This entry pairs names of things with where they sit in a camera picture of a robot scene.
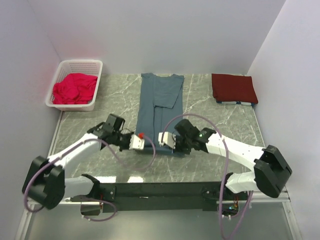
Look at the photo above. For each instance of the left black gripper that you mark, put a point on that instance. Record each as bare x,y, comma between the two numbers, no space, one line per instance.
127,146

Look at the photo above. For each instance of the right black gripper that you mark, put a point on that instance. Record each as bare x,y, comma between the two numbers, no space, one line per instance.
178,149

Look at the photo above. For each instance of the blue-grey t-shirt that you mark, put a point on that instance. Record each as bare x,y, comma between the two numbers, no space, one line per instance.
161,100

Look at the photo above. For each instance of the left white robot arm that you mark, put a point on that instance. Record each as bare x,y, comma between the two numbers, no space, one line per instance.
49,180

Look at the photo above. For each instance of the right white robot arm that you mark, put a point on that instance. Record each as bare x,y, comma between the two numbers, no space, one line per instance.
268,169

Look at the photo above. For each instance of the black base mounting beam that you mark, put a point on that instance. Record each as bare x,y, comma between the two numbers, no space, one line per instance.
147,196

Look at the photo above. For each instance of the folded dark red t-shirt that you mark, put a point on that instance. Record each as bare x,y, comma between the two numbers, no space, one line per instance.
228,87

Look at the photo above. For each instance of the crumpled pink-red t-shirt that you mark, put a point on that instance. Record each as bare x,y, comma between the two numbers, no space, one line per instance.
75,89

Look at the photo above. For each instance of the white plastic laundry basket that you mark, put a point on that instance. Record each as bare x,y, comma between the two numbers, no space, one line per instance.
66,67

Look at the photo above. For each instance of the folded white blue t-shirt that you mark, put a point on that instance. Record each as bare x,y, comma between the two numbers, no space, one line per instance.
236,103

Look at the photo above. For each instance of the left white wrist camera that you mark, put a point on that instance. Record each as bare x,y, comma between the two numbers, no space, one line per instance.
136,143

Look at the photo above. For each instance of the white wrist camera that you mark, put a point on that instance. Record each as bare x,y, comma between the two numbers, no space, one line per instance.
136,143
167,139

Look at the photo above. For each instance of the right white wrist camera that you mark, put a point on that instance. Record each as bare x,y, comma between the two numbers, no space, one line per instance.
167,139

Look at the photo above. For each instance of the aluminium rail frame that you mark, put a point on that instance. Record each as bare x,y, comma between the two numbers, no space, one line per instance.
230,205

